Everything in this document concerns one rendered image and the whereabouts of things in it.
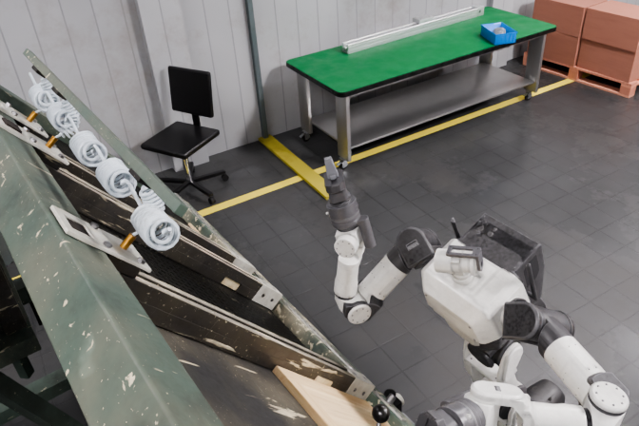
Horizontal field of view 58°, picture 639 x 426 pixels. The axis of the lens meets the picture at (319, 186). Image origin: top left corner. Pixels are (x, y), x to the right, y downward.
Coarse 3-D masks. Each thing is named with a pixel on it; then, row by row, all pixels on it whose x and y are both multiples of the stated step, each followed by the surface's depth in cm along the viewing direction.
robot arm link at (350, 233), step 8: (360, 216) 167; (336, 224) 166; (344, 224) 164; (352, 224) 165; (360, 224) 165; (368, 224) 166; (344, 232) 167; (352, 232) 166; (360, 232) 167; (368, 232) 166; (344, 240) 164; (352, 240) 165; (360, 240) 169; (368, 240) 167; (336, 248) 167; (344, 248) 166; (352, 248) 165; (368, 248) 168; (344, 256) 167; (352, 256) 166
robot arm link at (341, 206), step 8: (328, 184) 159; (336, 184) 159; (344, 184) 160; (328, 192) 160; (336, 192) 159; (344, 192) 161; (328, 200) 166; (336, 200) 162; (344, 200) 162; (352, 200) 165; (328, 208) 165; (336, 208) 163; (344, 208) 163; (352, 208) 164; (336, 216) 164; (344, 216) 163; (352, 216) 164
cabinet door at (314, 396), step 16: (288, 384) 143; (304, 384) 149; (320, 384) 161; (304, 400) 138; (320, 400) 147; (336, 400) 158; (352, 400) 169; (320, 416) 134; (336, 416) 144; (352, 416) 154; (368, 416) 166
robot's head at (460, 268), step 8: (440, 248) 158; (440, 256) 155; (440, 264) 155; (448, 264) 154; (456, 264) 153; (464, 264) 152; (440, 272) 157; (448, 272) 155; (456, 272) 157; (464, 272) 155; (472, 272) 152; (456, 280) 158; (464, 280) 158
